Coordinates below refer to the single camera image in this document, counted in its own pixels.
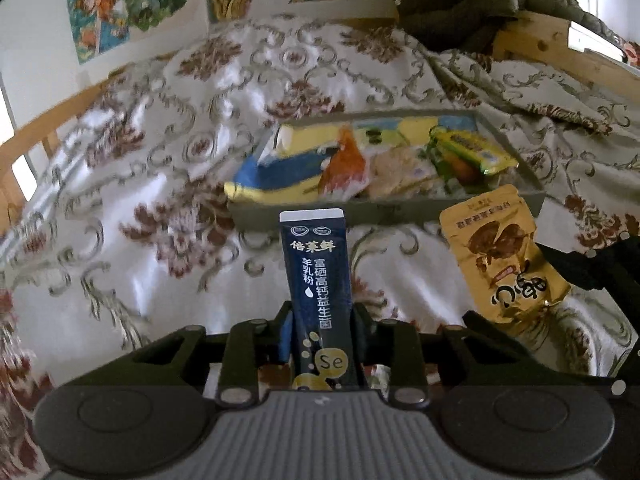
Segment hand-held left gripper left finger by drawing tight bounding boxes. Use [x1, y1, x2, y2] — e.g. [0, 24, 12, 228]
[115, 300, 296, 408]

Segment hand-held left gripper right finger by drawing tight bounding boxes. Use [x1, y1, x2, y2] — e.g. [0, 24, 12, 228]
[352, 302, 556, 408]

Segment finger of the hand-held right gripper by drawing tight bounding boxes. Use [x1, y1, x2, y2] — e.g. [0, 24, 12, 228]
[535, 232, 640, 293]
[462, 310, 630, 397]

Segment dark blue stick packet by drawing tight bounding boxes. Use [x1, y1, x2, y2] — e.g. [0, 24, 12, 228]
[279, 208, 368, 392]

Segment gold snack packet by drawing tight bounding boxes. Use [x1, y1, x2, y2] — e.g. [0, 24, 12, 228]
[439, 184, 572, 325]

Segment grey tray with cartoon print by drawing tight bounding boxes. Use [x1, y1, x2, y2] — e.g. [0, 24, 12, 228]
[223, 108, 547, 228]

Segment white pink snack packet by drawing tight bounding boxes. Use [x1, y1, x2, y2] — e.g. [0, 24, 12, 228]
[365, 145, 441, 198]

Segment orange snack packet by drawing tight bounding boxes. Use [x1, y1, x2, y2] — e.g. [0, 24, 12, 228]
[317, 127, 368, 198]

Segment yellow green snack packet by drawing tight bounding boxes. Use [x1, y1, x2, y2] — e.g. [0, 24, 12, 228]
[430, 127, 518, 176]

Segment floral printed blanket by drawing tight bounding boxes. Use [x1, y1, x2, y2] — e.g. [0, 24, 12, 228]
[0, 15, 640, 480]

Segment white cabinet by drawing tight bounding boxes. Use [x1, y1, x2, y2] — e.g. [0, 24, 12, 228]
[567, 20, 626, 56]

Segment wooden bed frame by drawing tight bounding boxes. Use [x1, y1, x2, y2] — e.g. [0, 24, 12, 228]
[0, 10, 640, 241]

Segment cartoon children wall poster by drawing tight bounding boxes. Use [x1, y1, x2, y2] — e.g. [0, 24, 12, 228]
[67, 0, 188, 66]

